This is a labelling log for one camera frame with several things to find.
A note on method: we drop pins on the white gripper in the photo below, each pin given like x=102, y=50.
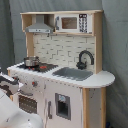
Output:
x=6, y=88

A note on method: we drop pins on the small metal toy pot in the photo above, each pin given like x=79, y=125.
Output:
x=31, y=61

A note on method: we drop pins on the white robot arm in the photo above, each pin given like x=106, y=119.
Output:
x=12, y=116

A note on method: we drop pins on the wooden toy kitchen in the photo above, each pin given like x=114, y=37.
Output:
x=87, y=97

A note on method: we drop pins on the right red stove knob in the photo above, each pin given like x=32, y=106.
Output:
x=34, y=83

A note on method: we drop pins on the toy oven door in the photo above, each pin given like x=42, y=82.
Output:
x=27, y=102

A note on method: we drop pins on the black toy stovetop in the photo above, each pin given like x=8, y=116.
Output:
x=41, y=67

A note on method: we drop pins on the grey ice dispenser panel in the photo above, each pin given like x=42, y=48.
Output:
x=63, y=107

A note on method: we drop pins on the grey toy sink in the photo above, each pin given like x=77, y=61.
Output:
x=72, y=73

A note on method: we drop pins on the grey range hood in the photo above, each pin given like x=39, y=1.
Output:
x=39, y=25

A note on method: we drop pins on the black toy faucet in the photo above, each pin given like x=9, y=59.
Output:
x=82, y=63

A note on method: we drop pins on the toy microwave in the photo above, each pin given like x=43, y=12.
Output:
x=73, y=23

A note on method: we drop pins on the grey cabinet door handle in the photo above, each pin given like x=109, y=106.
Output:
x=49, y=110

